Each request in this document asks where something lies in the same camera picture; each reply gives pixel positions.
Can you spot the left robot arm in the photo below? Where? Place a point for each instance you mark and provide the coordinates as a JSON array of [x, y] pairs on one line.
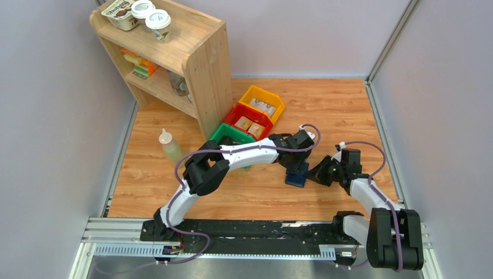
[[206, 168]]

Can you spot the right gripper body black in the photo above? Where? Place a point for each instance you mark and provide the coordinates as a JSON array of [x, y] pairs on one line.
[[336, 170]]

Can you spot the white sachet in yellow bin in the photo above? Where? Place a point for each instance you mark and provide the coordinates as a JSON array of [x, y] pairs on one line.
[[263, 106]]

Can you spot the wooden shelf unit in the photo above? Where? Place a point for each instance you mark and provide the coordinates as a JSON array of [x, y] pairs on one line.
[[198, 51]]

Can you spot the green plastic bin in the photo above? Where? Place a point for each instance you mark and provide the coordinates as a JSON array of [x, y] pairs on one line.
[[230, 136]]

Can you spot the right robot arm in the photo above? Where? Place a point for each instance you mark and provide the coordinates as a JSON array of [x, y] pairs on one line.
[[391, 234]]

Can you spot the clear squeeze bottle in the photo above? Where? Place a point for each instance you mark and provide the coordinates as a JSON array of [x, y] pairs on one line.
[[170, 147]]

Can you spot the brown packet left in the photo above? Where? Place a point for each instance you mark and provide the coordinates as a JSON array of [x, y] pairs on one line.
[[243, 123]]

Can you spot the navy blue card holder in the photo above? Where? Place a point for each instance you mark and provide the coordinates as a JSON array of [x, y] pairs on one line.
[[297, 179]]

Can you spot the yellow plastic bin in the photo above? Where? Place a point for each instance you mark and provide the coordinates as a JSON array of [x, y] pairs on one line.
[[264, 96]]

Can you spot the brown packet right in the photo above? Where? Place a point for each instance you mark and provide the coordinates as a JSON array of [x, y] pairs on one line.
[[256, 130]]

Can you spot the white lidded paper cup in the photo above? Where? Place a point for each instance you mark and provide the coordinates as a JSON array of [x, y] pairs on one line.
[[140, 9]]

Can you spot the orange snack package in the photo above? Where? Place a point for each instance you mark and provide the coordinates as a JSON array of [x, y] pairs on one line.
[[143, 68]]

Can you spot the glass jar on shelf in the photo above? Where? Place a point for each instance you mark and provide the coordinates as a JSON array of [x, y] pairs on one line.
[[178, 84]]

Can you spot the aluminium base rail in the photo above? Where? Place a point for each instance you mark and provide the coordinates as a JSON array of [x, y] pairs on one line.
[[218, 239]]

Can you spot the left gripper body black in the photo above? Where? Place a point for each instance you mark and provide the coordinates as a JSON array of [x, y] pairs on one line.
[[299, 158]]

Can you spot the brown packet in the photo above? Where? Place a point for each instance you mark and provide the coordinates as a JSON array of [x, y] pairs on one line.
[[256, 130], [243, 123]]

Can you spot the red plastic bin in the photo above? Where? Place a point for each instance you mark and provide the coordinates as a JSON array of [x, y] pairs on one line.
[[257, 117]]

